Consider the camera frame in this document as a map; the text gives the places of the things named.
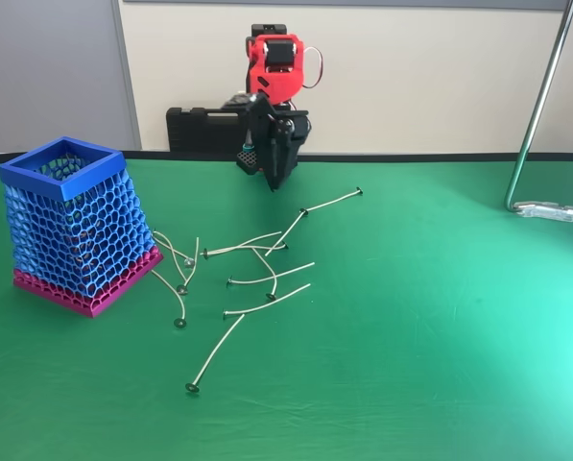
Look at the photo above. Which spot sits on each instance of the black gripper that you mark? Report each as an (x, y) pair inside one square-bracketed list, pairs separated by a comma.
[(280, 144)]

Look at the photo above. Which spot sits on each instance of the white candle wick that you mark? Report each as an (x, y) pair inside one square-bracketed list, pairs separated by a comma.
[(187, 262), (270, 296), (192, 387), (182, 289), (163, 242), (359, 191), (180, 322), (225, 313), (229, 282), (285, 247), (204, 253), (303, 211)]

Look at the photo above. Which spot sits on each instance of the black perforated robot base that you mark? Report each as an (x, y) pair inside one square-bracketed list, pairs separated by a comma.
[(247, 165)]

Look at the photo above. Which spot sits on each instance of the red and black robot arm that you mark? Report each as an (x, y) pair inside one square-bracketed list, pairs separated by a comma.
[(276, 77)]

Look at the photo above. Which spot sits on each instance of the blue and magenta mesh basket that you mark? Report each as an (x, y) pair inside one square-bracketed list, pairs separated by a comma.
[(75, 230)]

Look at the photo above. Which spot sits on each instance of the black teal clamp knob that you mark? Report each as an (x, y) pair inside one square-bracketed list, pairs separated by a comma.
[(247, 149)]

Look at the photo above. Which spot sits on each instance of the black plastic tool case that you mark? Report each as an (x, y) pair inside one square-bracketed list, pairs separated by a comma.
[(190, 132)]

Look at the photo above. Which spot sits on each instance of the green table cloth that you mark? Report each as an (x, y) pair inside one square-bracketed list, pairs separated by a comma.
[(411, 336)]

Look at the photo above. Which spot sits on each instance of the chrome stand pole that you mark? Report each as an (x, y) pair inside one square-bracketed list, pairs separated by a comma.
[(538, 110)]

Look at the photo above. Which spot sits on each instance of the clear clamp on stand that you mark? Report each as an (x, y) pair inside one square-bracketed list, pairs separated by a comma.
[(545, 211)]

